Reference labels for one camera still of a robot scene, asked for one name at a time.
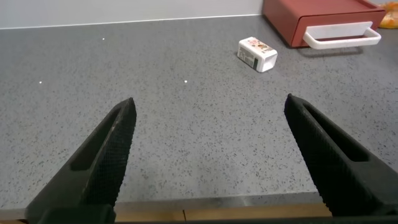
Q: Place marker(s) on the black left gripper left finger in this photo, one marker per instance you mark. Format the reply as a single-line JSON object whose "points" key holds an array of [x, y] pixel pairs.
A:
{"points": [[99, 168]]}

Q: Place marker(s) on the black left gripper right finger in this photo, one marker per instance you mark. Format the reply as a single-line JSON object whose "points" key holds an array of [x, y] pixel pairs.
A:
{"points": [[335, 174]]}

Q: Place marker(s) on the red drawer case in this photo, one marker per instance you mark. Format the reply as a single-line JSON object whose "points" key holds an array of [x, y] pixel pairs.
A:
{"points": [[314, 7]]}

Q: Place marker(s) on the small white printed carton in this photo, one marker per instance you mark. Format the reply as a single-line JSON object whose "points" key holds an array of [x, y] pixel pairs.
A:
{"points": [[256, 53]]}

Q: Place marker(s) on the orange swirl bun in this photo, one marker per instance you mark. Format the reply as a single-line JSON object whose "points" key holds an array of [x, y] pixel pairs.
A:
{"points": [[390, 18]]}

